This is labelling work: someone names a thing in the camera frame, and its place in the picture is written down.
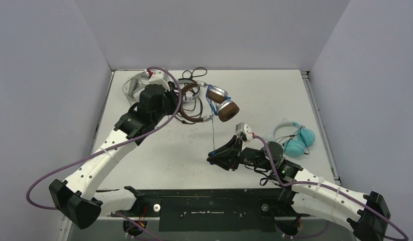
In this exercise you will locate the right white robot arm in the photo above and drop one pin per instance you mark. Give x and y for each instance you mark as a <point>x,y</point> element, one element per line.
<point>365,215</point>

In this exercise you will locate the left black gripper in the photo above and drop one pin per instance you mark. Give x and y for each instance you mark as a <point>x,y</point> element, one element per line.
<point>173,97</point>

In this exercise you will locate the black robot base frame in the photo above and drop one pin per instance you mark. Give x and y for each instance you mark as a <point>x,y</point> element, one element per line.
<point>215,210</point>

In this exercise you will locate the brown headphones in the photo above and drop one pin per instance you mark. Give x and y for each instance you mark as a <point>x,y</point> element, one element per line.
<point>226,110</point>

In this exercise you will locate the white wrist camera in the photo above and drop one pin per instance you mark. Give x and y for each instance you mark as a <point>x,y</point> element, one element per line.
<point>158,77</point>
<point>244,132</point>

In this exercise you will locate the teal cat-ear headphones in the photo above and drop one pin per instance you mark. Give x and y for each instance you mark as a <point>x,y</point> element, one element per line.
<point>297,144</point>

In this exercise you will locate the grey white headphones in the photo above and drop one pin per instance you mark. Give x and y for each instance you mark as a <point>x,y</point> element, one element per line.
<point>133,86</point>

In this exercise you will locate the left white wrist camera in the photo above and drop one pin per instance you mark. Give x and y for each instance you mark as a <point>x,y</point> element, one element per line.
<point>158,77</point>

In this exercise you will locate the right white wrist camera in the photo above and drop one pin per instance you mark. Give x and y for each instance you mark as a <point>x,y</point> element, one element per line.
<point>244,132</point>

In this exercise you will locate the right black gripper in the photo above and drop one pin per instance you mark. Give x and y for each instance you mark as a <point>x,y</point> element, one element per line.
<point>235,154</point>

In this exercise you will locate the black and white headphones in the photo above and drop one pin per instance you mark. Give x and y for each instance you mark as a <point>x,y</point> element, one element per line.
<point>192,94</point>

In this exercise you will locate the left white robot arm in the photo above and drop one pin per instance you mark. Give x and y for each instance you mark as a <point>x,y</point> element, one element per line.
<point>77,196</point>

